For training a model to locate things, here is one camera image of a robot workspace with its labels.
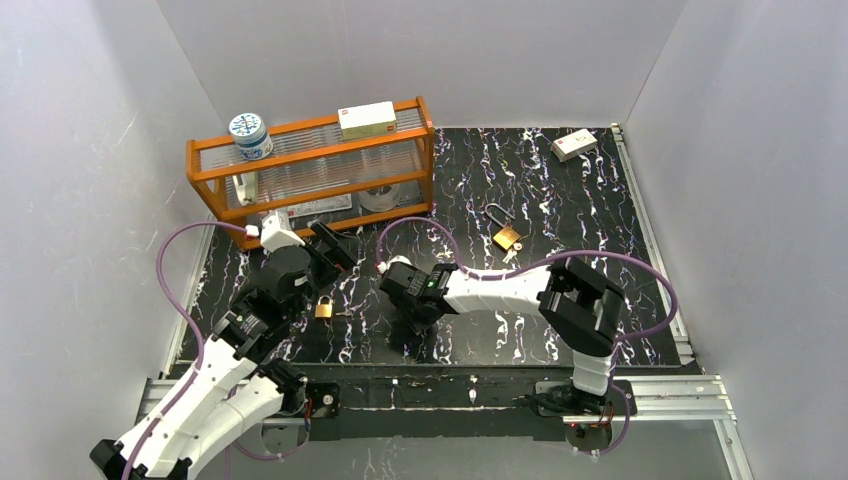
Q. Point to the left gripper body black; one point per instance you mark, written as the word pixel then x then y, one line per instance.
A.
pixel 329 250

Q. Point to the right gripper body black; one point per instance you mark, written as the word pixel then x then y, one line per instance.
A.
pixel 403 291

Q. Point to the silver key bunch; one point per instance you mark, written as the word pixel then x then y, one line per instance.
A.
pixel 512 252

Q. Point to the long shackle brass padlock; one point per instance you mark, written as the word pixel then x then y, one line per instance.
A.
pixel 505 236

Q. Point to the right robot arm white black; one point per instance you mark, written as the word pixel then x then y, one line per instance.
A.
pixel 579 303

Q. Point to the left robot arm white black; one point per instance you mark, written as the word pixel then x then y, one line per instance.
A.
pixel 233 384

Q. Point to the small brass padlock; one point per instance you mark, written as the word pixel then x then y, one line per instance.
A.
pixel 324 308

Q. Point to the clear tape roll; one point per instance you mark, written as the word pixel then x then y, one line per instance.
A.
pixel 381 199

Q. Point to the white blue item bottom shelf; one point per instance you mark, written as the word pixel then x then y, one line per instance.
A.
pixel 276 218

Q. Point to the orange wooden shelf rack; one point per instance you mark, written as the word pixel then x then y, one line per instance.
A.
pixel 311 162

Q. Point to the white olive box on shelf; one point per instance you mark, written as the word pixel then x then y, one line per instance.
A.
pixel 365 121

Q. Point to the blue white round tin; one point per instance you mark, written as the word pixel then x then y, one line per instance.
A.
pixel 250 135

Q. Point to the white small box on table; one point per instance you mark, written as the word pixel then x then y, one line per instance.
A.
pixel 573 144

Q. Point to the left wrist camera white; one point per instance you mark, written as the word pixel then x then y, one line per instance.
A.
pixel 272 239

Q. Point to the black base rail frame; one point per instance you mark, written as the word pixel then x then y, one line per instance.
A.
pixel 352 401

